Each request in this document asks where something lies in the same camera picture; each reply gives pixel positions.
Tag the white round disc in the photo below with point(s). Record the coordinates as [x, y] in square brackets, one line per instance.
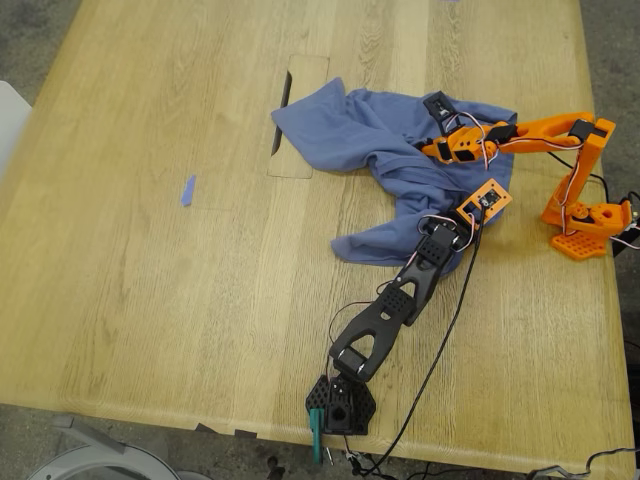
[192, 476]

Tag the green table clamp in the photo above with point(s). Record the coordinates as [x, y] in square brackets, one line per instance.
[317, 430]

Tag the black chair caster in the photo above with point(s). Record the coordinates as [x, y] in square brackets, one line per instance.
[276, 470]

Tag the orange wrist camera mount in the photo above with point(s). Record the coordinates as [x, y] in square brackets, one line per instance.
[500, 192]

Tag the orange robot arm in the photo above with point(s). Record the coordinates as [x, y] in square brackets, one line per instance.
[550, 127]

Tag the blue masking tape piece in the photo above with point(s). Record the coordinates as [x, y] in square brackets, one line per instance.
[188, 192]

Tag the black table clamp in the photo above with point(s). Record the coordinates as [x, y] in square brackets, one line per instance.
[625, 242]

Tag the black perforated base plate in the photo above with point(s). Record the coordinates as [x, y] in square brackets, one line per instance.
[365, 405]

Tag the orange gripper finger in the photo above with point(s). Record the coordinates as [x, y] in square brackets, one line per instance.
[432, 148]

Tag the orange perforated base plate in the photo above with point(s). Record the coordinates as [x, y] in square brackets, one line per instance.
[582, 247]

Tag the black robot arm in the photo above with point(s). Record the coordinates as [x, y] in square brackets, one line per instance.
[380, 320]

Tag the blue printed T-shirt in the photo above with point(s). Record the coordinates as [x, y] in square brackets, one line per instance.
[350, 130]

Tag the grey white swivel chair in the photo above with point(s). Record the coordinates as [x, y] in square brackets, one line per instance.
[100, 452]

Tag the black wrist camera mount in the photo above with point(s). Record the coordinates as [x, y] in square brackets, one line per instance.
[437, 106]

